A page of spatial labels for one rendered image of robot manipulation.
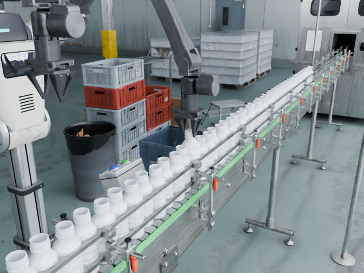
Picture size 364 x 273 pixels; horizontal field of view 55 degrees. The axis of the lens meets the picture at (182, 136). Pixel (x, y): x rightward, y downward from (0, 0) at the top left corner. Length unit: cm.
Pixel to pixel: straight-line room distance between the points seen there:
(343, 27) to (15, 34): 487
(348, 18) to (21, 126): 494
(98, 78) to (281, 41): 855
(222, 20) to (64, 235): 1153
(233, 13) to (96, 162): 950
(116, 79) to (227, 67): 460
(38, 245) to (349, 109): 538
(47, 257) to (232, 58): 722
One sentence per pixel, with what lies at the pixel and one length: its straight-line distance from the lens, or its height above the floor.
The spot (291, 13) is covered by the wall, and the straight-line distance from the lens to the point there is 1147.
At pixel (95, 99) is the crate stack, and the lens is 374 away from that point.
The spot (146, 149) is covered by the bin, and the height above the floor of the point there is 91.
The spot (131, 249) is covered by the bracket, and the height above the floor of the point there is 108.
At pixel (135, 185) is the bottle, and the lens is 95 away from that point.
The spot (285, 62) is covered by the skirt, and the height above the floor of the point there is 17.
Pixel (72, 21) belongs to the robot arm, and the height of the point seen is 158.
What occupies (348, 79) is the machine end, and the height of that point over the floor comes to 68.
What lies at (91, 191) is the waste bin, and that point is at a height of 11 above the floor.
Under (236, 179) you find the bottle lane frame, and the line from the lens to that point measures 160.
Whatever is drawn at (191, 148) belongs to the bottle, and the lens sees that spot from 120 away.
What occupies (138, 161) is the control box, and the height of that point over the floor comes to 111.
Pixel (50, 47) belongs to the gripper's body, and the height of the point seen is 152.
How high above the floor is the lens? 159
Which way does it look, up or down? 19 degrees down
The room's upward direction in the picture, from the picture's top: straight up
